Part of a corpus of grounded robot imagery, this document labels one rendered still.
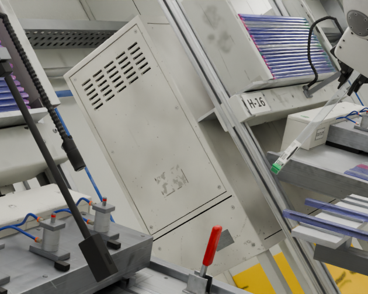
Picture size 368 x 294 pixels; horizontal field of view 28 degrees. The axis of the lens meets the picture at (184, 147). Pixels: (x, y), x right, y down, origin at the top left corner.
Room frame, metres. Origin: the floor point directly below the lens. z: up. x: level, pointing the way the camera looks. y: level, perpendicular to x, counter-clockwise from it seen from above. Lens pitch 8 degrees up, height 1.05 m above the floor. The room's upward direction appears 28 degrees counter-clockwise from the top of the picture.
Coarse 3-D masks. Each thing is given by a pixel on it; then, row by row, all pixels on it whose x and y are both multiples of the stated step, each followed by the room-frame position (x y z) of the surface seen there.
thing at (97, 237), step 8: (88, 240) 0.73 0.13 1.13; (96, 240) 0.73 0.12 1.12; (80, 248) 0.74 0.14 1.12; (88, 248) 0.73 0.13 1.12; (96, 248) 0.73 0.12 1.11; (104, 248) 0.73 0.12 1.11; (88, 256) 0.74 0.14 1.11; (96, 256) 0.73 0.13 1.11; (104, 256) 0.73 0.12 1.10; (88, 264) 0.74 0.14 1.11; (96, 264) 0.73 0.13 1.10; (104, 264) 0.73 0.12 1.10; (112, 264) 0.73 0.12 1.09; (96, 272) 0.74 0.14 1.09; (104, 272) 0.73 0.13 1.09; (112, 272) 0.73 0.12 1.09; (96, 280) 0.74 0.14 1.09; (104, 280) 0.75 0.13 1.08
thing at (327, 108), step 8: (352, 80) 1.36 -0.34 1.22; (344, 88) 1.34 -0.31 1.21; (336, 96) 1.32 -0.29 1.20; (328, 104) 1.30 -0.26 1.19; (320, 112) 1.28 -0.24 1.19; (328, 112) 1.29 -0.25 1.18; (312, 120) 1.27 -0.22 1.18; (320, 120) 1.27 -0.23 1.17; (304, 128) 1.25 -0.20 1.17; (312, 128) 1.26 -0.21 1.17; (304, 136) 1.24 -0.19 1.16; (272, 168) 1.18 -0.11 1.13
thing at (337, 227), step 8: (288, 216) 1.17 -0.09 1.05; (296, 216) 1.16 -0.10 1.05; (304, 216) 1.16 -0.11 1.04; (312, 216) 1.16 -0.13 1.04; (312, 224) 1.15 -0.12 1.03; (320, 224) 1.15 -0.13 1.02; (328, 224) 1.14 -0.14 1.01; (336, 224) 1.14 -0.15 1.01; (344, 232) 1.13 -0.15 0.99; (352, 232) 1.13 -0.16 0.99; (360, 232) 1.12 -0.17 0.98
